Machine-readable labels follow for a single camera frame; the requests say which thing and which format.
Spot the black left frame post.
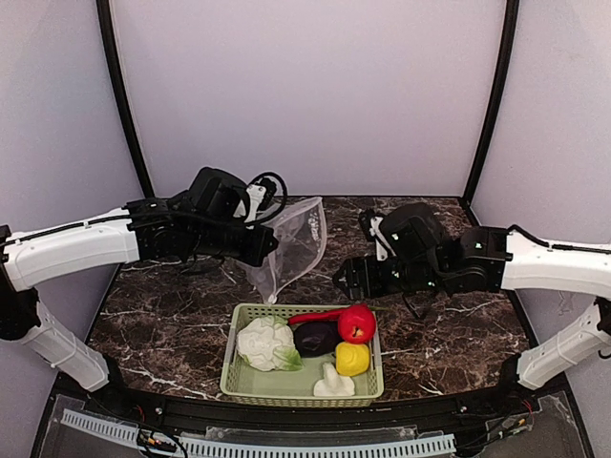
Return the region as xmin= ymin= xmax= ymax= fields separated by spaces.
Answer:
xmin=95 ymin=0 xmax=155 ymax=198

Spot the white mushroom toy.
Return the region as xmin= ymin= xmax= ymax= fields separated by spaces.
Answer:
xmin=313 ymin=363 xmax=355 ymax=398

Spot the clear zip top bag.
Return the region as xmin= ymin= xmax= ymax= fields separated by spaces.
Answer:
xmin=239 ymin=197 xmax=327 ymax=304

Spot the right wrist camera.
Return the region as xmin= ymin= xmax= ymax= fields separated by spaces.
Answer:
xmin=358 ymin=209 xmax=393 ymax=261

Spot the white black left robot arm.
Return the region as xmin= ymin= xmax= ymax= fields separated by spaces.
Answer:
xmin=1 ymin=167 xmax=288 ymax=392

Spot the white cauliflower toy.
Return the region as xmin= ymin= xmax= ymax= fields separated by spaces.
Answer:
xmin=236 ymin=316 xmax=303 ymax=372

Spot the white cable duct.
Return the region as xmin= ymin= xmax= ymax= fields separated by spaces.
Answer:
xmin=60 ymin=409 xmax=456 ymax=457

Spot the red chili pepper toy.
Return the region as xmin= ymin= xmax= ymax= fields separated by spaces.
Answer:
xmin=288 ymin=304 xmax=376 ymax=325

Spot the black front rail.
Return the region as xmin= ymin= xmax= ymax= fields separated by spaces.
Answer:
xmin=80 ymin=369 xmax=567 ymax=445

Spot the green plastic basket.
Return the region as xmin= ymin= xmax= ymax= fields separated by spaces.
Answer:
xmin=220 ymin=303 xmax=384 ymax=408

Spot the yellow bell pepper toy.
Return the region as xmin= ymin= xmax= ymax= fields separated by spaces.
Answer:
xmin=335 ymin=342 xmax=370 ymax=377

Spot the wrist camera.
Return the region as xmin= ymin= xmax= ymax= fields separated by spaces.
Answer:
xmin=244 ymin=172 xmax=288 ymax=225
xmin=358 ymin=209 xmax=393 ymax=261

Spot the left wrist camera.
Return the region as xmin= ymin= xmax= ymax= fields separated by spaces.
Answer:
xmin=244 ymin=172 xmax=288 ymax=225

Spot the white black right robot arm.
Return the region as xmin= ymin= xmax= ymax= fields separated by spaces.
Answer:
xmin=332 ymin=202 xmax=610 ymax=390

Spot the purple eggplant toy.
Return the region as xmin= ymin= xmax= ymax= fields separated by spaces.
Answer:
xmin=293 ymin=322 xmax=343 ymax=358

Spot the black frame post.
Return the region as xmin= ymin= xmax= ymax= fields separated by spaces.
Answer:
xmin=95 ymin=0 xmax=155 ymax=198
xmin=460 ymin=0 xmax=520 ymax=211

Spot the black right frame post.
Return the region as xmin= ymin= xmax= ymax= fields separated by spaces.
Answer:
xmin=460 ymin=0 xmax=520 ymax=211

